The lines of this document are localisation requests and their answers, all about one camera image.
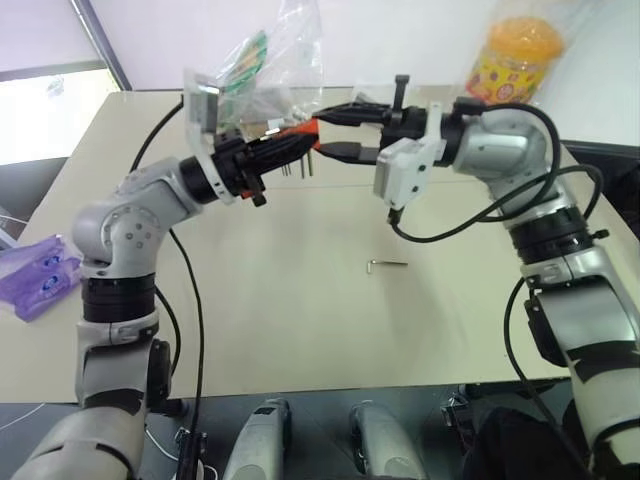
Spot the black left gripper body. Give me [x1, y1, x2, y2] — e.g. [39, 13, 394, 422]
[213, 129, 270, 209]

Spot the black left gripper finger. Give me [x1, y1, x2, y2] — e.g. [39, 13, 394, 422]
[249, 143, 317, 178]
[243, 128, 320, 162]

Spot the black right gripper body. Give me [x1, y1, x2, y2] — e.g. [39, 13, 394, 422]
[378, 74, 432, 150]

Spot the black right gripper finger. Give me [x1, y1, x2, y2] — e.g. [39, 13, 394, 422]
[314, 101, 392, 129]
[319, 141, 384, 167]

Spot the orange black hex key holder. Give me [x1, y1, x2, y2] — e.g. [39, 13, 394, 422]
[269, 118, 322, 179]

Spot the small L-shaped steel hex key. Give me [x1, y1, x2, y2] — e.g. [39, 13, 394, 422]
[367, 258, 409, 275]

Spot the clear plastic bag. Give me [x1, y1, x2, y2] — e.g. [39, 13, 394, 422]
[214, 0, 327, 132]

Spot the green printed card packet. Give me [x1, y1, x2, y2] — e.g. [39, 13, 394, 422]
[219, 29, 272, 92]

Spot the yellow wrapped snack jar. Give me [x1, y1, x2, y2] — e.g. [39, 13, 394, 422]
[464, 14, 567, 106]

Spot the purple plastic packet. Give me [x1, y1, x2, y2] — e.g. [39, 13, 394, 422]
[0, 232, 84, 324]

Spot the silver robot leg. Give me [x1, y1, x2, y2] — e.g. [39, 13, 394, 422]
[221, 397, 294, 480]
[348, 399, 427, 480]

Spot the black clamp device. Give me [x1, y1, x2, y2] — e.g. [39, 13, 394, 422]
[174, 427, 209, 480]

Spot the dark rounded shape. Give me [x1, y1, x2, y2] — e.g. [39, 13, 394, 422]
[459, 403, 597, 480]

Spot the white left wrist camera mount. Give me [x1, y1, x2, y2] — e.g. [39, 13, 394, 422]
[181, 68, 239, 206]

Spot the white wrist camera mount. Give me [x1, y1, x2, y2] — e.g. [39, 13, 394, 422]
[181, 68, 239, 206]
[373, 101, 449, 211]

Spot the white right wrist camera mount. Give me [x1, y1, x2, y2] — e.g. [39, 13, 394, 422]
[373, 101, 449, 211]

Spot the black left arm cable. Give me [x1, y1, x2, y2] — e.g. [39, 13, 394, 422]
[153, 227, 207, 480]
[130, 101, 185, 174]

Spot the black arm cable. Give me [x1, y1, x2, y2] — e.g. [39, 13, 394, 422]
[130, 101, 185, 174]
[386, 97, 610, 244]
[153, 227, 207, 480]
[502, 274, 601, 476]

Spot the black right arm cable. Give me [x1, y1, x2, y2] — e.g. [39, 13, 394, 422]
[502, 274, 601, 476]
[386, 97, 610, 244]

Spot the thin white cable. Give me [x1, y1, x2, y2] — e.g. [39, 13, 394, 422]
[143, 428, 221, 479]

